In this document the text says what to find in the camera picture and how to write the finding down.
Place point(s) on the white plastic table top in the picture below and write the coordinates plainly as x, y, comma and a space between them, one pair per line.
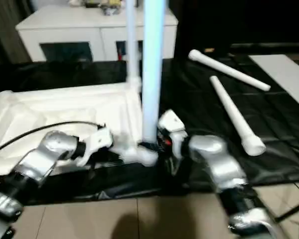
52, 109

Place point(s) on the white plastic table leg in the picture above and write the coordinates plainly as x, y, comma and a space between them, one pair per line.
234, 114
152, 62
132, 44
229, 69

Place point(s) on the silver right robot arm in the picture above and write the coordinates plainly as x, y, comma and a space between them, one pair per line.
219, 161

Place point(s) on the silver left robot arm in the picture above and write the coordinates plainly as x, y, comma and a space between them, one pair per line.
40, 159

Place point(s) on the black mat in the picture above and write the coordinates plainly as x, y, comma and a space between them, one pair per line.
214, 104

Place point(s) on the white cabinet with glass doors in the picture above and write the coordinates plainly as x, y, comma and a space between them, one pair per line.
64, 30

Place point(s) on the white side table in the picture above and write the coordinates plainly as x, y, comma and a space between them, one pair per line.
286, 77

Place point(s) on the black tripod leg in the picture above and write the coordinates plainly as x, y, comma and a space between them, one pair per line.
292, 210

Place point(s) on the black framed plaque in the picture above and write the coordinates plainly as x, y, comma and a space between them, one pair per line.
92, 2

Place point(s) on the white spotted plush toy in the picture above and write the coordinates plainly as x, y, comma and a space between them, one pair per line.
76, 2

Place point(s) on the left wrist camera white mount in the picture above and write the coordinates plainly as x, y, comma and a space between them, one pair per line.
97, 142

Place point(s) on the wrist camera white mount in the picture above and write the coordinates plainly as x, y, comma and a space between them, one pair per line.
97, 142
173, 124

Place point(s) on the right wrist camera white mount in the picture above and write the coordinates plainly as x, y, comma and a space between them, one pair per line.
173, 124

